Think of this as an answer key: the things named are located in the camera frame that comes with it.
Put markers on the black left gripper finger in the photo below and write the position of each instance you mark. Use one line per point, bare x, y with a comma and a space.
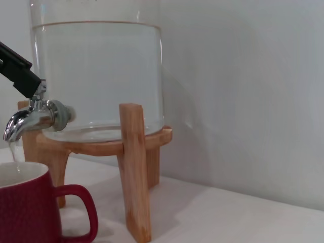
22, 78

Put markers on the chrome faucet tap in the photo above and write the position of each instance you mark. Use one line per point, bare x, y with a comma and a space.
33, 119

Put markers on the red ceramic cup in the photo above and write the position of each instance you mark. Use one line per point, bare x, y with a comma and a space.
27, 210

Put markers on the clear glass water jar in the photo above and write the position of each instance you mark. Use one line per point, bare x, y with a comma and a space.
101, 76

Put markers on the wooden jar stand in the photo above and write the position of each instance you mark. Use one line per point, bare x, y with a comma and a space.
135, 177

